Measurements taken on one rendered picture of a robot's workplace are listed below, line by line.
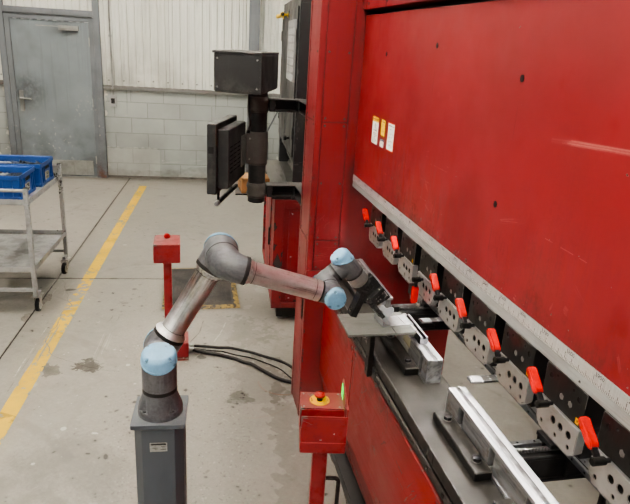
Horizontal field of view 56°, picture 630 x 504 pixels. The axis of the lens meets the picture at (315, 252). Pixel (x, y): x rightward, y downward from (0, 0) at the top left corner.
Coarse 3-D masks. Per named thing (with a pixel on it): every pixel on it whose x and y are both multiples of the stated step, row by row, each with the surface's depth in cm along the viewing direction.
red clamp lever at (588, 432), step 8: (584, 416) 122; (584, 424) 121; (584, 432) 120; (592, 432) 120; (584, 440) 120; (592, 440) 119; (592, 448) 119; (600, 456) 118; (592, 464) 117; (600, 464) 117
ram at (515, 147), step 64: (512, 0) 152; (576, 0) 127; (384, 64) 249; (448, 64) 189; (512, 64) 152; (576, 64) 128; (448, 128) 190; (512, 128) 153; (576, 128) 128; (384, 192) 251; (448, 192) 190; (512, 192) 153; (576, 192) 128; (512, 256) 153; (576, 256) 128; (512, 320) 154; (576, 320) 129
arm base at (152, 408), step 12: (144, 396) 200; (156, 396) 198; (168, 396) 200; (144, 408) 201; (156, 408) 199; (168, 408) 200; (180, 408) 204; (144, 420) 200; (156, 420) 199; (168, 420) 201
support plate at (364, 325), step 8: (344, 320) 231; (352, 320) 231; (360, 320) 231; (368, 320) 232; (376, 320) 232; (344, 328) 225; (352, 328) 224; (360, 328) 225; (368, 328) 225; (376, 328) 226; (384, 328) 226; (400, 328) 227; (408, 328) 227; (352, 336) 220; (360, 336) 220
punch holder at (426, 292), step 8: (424, 256) 210; (424, 264) 210; (432, 264) 203; (440, 264) 199; (424, 272) 210; (432, 272) 203; (440, 272) 200; (424, 280) 209; (440, 280) 201; (424, 288) 209; (440, 288) 202; (424, 296) 209; (432, 296) 202; (432, 304) 205
